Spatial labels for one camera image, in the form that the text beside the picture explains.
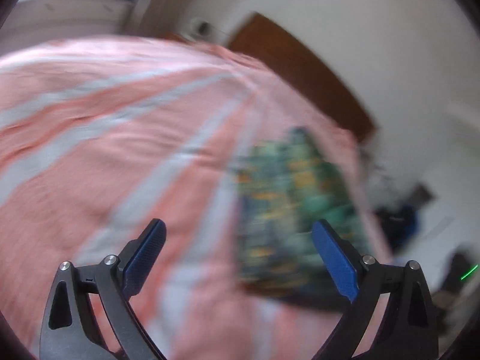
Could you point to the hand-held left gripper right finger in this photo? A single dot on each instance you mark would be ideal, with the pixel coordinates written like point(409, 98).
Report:
point(337, 258)

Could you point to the pink striped bed blanket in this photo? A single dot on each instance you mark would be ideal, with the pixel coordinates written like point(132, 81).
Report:
point(93, 138)

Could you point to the window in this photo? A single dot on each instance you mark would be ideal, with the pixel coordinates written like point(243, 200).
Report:
point(75, 3)

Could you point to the green patterned garment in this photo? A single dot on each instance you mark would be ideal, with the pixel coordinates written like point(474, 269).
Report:
point(296, 210)

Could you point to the wall socket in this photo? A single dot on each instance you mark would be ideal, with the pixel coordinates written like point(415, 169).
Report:
point(202, 27)

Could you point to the black and blue backpack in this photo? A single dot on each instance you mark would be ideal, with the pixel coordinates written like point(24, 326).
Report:
point(401, 225)

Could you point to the wooden headboard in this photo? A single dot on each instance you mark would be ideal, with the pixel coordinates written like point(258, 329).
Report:
point(300, 71)

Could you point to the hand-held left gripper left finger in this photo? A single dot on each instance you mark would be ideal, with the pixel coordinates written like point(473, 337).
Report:
point(146, 255)

